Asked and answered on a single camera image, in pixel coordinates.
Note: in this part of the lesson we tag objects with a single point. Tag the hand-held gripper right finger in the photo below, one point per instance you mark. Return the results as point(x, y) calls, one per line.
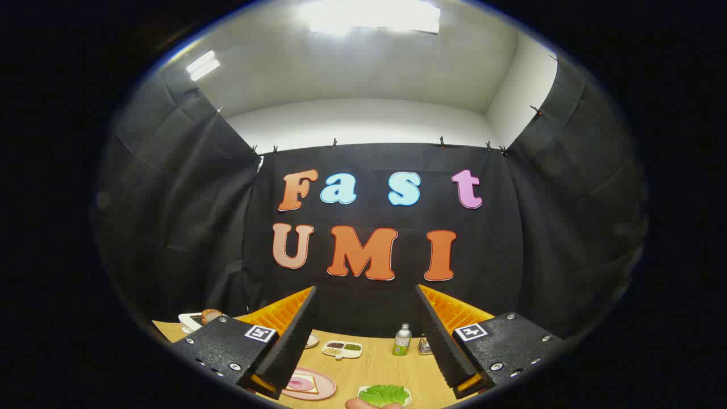
point(446, 346)

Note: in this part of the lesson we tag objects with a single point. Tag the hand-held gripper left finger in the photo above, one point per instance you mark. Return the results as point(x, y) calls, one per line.
point(292, 346)

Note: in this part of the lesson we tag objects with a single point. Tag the green lettuce leaf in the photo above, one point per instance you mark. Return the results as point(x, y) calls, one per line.
point(384, 393)

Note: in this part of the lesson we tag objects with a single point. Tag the plain toast bread slice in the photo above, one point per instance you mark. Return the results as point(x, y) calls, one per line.
point(211, 315)

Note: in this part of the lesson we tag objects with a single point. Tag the white round plate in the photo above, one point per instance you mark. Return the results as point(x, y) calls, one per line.
point(312, 341)

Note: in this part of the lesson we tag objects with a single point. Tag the bread slice under ham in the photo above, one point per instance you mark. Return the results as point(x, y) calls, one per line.
point(306, 377)

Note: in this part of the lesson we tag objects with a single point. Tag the pink ham slice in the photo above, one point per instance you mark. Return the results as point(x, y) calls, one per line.
point(300, 384)

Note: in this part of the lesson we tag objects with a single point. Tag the silver bottle with green label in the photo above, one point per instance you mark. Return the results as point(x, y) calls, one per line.
point(401, 342)

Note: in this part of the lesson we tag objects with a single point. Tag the white divided dish with beans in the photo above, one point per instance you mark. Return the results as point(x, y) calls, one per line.
point(342, 350)

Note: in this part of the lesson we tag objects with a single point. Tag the pink plate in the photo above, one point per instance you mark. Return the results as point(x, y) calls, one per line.
point(325, 387)

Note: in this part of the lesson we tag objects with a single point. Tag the white rectangular plate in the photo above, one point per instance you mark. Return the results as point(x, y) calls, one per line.
point(360, 392)

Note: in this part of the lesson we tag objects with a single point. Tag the black backdrop cloth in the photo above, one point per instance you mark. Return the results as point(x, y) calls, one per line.
point(369, 307)

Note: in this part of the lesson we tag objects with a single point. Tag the white toaster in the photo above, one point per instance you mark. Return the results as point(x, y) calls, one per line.
point(190, 321)

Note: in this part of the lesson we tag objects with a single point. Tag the small ceiling light fixture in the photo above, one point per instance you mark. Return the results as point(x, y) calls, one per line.
point(203, 65)

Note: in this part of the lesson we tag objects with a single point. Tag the large ceiling light panel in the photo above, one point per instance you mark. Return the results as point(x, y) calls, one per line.
point(369, 16)

